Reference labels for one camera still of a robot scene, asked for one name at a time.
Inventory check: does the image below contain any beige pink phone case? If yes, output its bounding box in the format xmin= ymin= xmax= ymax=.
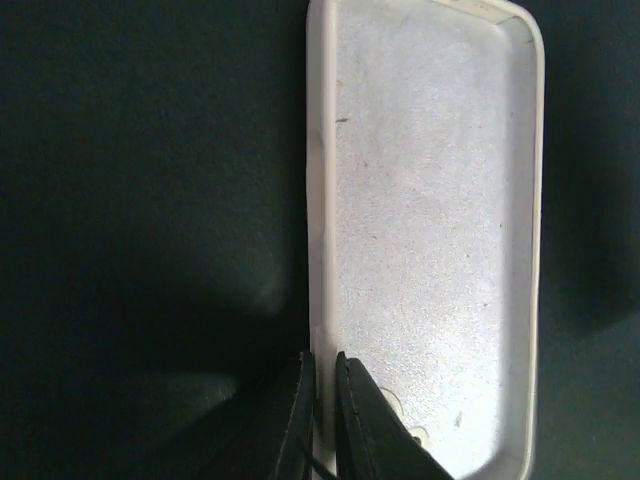
xmin=306 ymin=1 xmax=545 ymax=479

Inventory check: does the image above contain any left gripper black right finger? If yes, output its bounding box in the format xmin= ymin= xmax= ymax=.
xmin=335 ymin=352 xmax=451 ymax=480

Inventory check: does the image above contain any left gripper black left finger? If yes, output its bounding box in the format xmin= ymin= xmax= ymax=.
xmin=189 ymin=350 xmax=318 ymax=480

